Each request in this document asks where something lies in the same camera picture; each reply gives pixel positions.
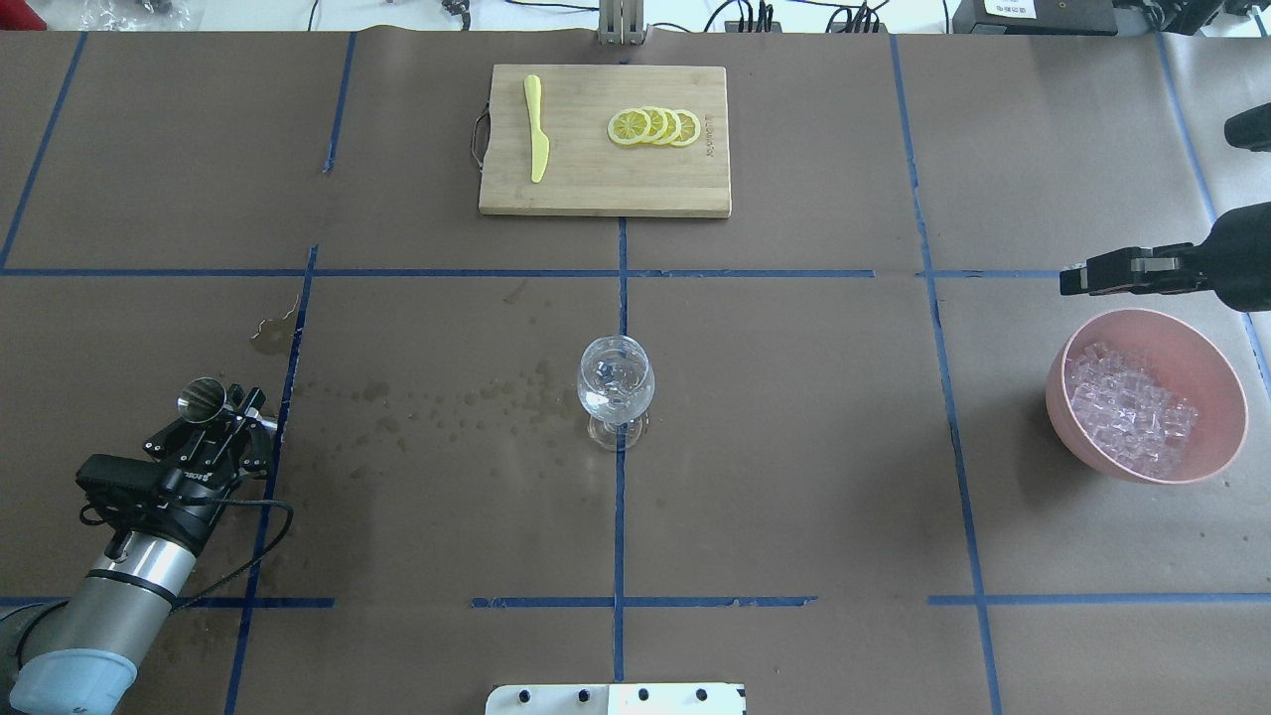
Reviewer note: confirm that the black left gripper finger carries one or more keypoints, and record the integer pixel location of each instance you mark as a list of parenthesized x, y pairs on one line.
[(186, 443), (252, 436)]

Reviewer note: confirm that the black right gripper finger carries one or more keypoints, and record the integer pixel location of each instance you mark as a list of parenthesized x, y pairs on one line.
[(1133, 270)]

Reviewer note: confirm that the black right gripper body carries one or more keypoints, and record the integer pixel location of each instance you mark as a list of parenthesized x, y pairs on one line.
[(1237, 256)]

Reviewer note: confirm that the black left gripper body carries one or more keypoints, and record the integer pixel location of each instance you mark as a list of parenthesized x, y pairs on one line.
[(182, 508)]

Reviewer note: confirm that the steel double jigger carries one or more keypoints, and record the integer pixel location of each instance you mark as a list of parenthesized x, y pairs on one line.
[(206, 400)]

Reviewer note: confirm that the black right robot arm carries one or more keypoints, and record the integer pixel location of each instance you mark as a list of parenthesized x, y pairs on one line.
[(1229, 178)]

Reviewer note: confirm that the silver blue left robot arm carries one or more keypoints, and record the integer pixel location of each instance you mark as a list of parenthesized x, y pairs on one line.
[(80, 655)]

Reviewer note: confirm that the pile of clear ice cubes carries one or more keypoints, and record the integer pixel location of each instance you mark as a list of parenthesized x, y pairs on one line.
[(1120, 403)]

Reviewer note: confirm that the clear wine glass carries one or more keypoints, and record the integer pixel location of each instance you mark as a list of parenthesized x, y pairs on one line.
[(615, 384)]

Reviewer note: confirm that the pink bowl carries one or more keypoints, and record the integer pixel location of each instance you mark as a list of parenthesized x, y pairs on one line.
[(1188, 364)]

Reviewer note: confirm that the yellow plastic knife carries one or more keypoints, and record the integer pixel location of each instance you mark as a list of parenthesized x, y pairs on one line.
[(537, 138)]

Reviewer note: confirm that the crumpled clear plastic bag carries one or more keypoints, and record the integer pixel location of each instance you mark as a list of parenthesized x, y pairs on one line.
[(142, 16)]

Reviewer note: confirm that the bamboo cutting board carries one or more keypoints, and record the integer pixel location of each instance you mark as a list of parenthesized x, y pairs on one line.
[(589, 175)]

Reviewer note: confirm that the lemon slice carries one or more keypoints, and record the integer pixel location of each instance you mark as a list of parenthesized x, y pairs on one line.
[(654, 123), (690, 127), (671, 127)]

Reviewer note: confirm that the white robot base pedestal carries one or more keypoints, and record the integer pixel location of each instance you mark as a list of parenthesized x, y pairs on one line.
[(619, 698)]

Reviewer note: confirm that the aluminium frame post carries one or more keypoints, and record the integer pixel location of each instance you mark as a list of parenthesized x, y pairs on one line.
[(621, 22)]

